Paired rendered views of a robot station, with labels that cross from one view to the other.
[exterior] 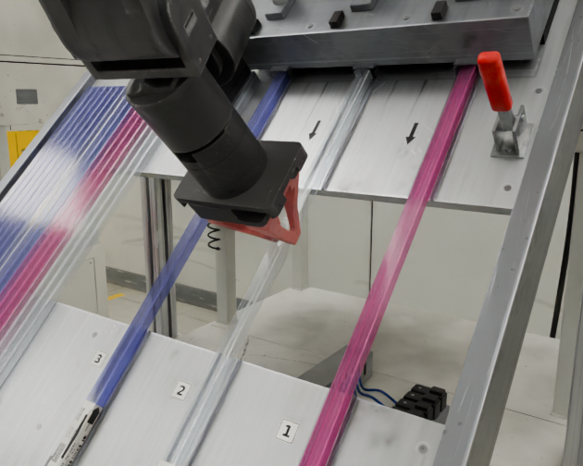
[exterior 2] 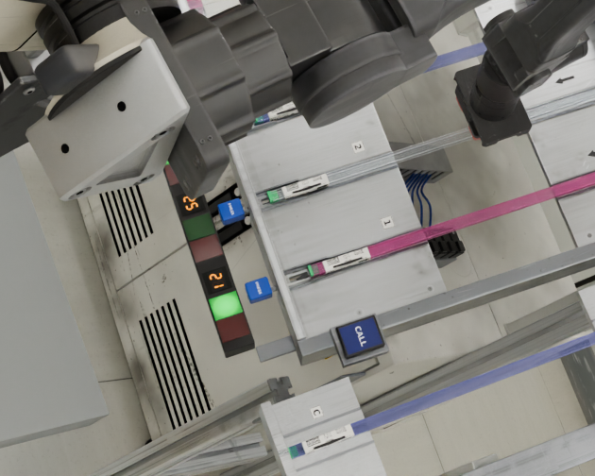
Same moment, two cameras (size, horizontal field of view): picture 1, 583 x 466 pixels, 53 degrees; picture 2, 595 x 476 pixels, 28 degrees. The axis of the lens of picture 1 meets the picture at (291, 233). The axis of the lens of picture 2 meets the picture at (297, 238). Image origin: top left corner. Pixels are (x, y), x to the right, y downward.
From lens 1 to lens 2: 108 cm
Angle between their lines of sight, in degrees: 27
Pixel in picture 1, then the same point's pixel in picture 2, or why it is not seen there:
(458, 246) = not seen: outside the picture
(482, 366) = (484, 289)
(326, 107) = (586, 72)
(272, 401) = (393, 202)
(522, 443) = (468, 320)
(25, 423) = not seen: hidden behind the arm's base
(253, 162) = (502, 115)
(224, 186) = (479, 110)
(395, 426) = (429, 270)
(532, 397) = (508, 305)
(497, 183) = (589, 228)
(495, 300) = (519, 273)
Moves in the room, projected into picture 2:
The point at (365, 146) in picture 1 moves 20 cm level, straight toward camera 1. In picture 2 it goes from (571, 127) to (531, 187)
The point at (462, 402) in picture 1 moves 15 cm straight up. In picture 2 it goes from (462, 291) to (559, 240)
